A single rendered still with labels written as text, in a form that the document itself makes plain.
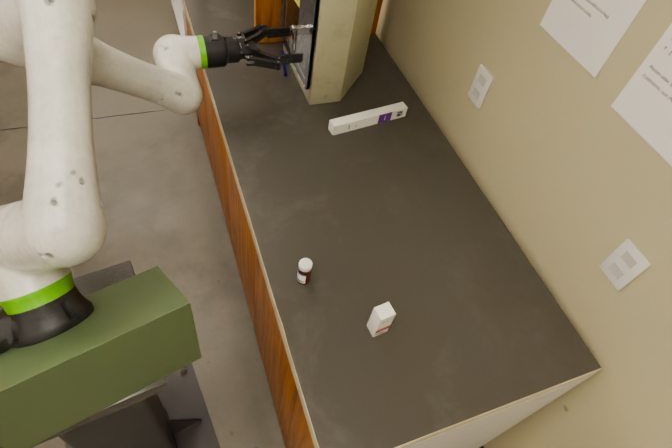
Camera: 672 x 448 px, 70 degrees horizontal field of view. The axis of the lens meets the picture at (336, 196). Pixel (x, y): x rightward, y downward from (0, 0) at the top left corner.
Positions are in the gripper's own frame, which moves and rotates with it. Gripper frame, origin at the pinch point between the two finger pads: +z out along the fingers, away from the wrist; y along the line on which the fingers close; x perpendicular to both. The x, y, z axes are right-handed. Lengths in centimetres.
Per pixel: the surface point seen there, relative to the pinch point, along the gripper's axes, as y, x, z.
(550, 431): -115, 59, 49
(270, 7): 31.7, 6.4, 1.9
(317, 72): -5.3, 7.3, 7.2
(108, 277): -55, 20, -59
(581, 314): -96, 19, 49
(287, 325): -78, 21, -23
